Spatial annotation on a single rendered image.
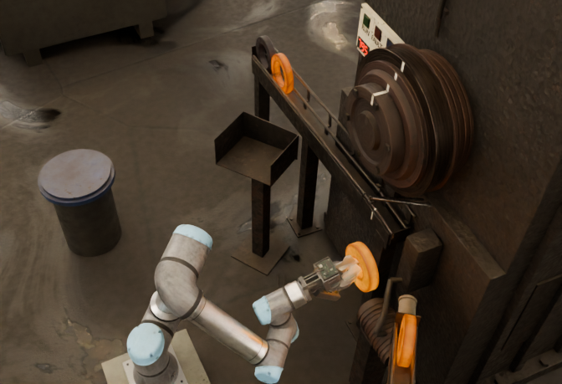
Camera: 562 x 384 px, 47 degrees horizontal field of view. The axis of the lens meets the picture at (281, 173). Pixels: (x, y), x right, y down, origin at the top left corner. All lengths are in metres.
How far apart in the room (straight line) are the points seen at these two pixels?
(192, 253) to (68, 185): 1.14
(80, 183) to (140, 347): 0.95
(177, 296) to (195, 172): 1.69
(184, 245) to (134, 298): 1.17
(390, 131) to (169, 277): 0.73
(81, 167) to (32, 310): 0.65
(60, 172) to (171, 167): 0.74
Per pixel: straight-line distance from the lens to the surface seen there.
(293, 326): 1.99
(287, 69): 2.83
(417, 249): 2.09
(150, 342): 2.11
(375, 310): 2.26
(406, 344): 1.94
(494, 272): 2.02
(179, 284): 1.75
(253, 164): 2.56
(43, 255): 3.18
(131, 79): 4.03
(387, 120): 1.84
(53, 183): 2.86
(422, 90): 1.81
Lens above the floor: 2.42
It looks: 46 degrees down
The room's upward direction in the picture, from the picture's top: 2 degrees clockwise
